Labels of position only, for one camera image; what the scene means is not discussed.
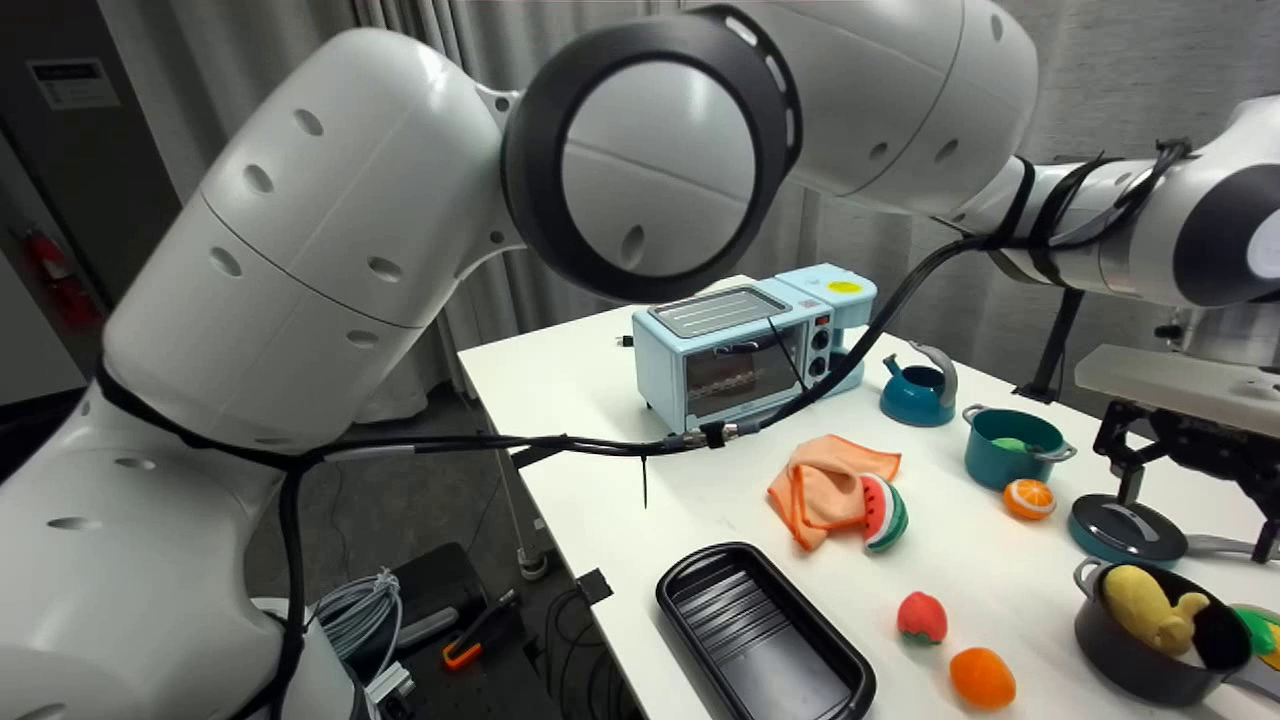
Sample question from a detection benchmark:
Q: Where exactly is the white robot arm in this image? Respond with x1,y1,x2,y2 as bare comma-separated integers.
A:
0,0,1274,720

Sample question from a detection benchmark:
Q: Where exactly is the black grill tray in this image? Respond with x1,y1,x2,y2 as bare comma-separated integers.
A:
654,539,876,720

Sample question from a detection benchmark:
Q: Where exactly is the teal toy pot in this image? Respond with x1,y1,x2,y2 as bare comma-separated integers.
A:
958,404,1075,492

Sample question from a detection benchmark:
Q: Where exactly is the black pot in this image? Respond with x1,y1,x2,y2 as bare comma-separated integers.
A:
1071,561,1251,707

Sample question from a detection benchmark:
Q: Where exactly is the light blue toy oven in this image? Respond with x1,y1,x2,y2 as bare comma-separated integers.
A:
630,265,876,431

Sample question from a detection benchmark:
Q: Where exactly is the orange cloth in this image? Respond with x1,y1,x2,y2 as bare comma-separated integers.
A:
768,436,900,554

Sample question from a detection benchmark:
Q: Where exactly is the teal toy kettle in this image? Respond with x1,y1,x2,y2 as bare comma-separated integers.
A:
878,345,958,430

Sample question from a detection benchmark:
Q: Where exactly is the watermelon slice plush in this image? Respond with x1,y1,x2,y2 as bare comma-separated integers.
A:
859,475,908,554

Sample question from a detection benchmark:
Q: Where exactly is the red strawberry plush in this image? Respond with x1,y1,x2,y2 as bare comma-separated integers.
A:
895,592,949,643

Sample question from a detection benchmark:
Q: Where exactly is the orange half toy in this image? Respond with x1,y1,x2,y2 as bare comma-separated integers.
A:
999,479,1054,524

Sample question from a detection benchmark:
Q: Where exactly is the orange fruit plush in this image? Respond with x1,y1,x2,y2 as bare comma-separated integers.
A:
949,649,1016,711

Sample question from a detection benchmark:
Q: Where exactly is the orange handled clamp left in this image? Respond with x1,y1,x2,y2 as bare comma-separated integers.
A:
440,592,517,673

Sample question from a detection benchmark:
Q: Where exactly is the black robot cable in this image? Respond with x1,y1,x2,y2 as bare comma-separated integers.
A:
93,134,1204,720

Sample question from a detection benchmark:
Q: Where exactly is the coiled grey cable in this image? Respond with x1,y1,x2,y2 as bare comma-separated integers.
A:
307,570,410,703

